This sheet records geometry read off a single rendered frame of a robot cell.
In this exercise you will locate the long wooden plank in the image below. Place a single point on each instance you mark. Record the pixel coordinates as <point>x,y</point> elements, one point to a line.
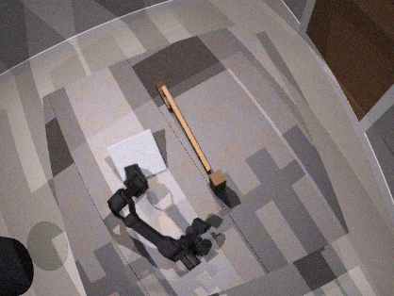
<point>186,130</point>

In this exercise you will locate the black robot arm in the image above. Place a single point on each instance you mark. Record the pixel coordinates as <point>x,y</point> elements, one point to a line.
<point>171,248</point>

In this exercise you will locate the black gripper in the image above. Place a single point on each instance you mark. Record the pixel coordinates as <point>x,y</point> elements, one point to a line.
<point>199,226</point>

